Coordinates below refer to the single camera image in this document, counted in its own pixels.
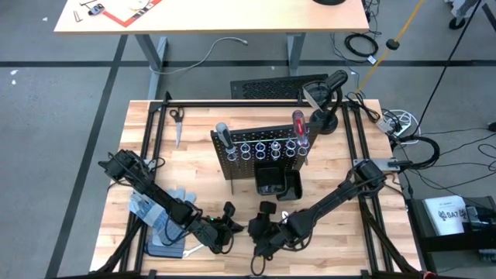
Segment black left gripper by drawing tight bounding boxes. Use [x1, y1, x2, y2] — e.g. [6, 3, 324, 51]
[201, 201, 246, 255]

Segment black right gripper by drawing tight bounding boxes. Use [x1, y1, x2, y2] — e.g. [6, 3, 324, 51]
[247, 201, 288, 260]

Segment silver combination wrench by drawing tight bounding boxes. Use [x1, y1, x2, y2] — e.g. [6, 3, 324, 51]
[181, 243, 205, 260]

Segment black metal pegboard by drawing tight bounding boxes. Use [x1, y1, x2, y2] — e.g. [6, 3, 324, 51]
[209, 123, 322, 195]

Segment grey black-handled screwdriver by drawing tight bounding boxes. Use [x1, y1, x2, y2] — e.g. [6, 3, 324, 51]
[215, 122, 238, 166]

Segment red clear-handled screwdriver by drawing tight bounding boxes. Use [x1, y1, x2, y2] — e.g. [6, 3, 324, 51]
[291, 109, 311, 166]

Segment deep black pegboard bin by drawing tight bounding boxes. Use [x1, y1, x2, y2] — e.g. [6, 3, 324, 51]
[253, 161, 288, 196]

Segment striped grey blue work glove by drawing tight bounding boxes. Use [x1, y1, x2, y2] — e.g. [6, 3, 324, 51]
[143, 231, 187, 260]
[127, 188, 197, 247]

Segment black vented computer case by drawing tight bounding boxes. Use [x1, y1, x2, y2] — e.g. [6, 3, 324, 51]
[229, 73, 330, 100]

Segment white power strip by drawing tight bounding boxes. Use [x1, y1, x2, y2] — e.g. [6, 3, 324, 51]
[377, 109, 420, 136]

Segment black equipment box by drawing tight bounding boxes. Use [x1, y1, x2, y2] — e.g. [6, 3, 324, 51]
[405, 195, 496, 274]

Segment white printed booklet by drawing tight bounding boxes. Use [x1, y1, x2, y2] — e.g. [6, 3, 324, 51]
[422, 195, 469, 237]

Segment light wooden desk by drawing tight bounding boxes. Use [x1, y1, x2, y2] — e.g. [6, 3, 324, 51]
[53, 0, 370, 77]

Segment white mat with orange border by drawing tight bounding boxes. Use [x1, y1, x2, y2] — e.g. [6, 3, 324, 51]
[101, 0, 163, 29]

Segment thin black pole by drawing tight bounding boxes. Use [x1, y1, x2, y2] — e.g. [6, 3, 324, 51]
[420, 0, 484, 122]

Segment chair base with caster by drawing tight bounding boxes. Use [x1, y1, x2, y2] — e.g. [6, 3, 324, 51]
[443, 0, 480, 30]

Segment metal screwdriver ring rack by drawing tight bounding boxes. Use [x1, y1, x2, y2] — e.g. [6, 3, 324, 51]
[226, 137, 311, 162]

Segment black-handled scissors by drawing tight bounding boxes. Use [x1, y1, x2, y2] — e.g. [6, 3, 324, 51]
[169, 107, 186, 150]

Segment black aluminium table frame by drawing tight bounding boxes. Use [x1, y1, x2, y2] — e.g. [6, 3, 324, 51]
[92, 91, 425, 279]

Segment grey floor cable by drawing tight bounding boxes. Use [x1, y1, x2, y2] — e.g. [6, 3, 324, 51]
[149, 36, 249, 76]

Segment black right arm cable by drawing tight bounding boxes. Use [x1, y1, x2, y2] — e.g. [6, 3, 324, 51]
[389, 135, 442, 171]

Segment black coiled cable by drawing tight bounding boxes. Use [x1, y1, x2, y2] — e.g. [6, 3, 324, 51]
[343, 32, 380, 59]

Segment yellow cable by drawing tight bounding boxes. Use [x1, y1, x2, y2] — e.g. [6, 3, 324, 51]
[354, 0, 426, 95]

